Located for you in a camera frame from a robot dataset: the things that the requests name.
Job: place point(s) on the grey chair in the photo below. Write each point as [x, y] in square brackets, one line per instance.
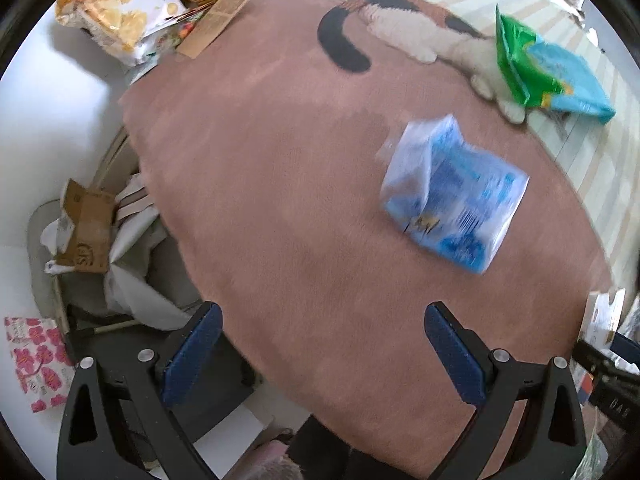
[40, 260]

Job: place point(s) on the white carton box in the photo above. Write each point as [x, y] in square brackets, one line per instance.
[605, 310]

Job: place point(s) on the grey fuzzy slipper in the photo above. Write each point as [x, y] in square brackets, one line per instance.
[272, 462]

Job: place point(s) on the dark fleece clothing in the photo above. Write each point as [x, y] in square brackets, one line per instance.
[320, 450]

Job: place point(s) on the brown cardboard box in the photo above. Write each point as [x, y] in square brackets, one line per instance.
[90, 230]

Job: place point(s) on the white cloth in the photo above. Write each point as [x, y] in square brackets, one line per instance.
[130, 290]

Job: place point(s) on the grey folding cot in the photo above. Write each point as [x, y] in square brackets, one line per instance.
[87, 317]

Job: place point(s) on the yellow snack bag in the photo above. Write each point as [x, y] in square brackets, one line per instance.
[110, 5]

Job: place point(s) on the brown cardboard envelope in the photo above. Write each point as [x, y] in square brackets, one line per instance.
[215, 22]

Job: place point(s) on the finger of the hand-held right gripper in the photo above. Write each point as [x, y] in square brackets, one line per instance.
[605, 362]

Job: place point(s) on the pink floral bag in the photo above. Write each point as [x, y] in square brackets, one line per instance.
[40, 365]

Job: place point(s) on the green and teal plastic packet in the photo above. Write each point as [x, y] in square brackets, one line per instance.
[520, 60]

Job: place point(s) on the blue and white plastic packet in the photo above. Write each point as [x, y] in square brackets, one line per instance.
[460, 195]

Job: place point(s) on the cat print table mat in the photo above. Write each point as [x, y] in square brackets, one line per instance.
[275, 160]

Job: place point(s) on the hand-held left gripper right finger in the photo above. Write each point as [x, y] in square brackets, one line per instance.
[452, 355]

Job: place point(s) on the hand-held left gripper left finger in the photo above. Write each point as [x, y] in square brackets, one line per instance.
[192, 355]

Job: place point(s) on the colourful sweets packet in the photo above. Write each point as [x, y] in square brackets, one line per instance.
[181, 30]

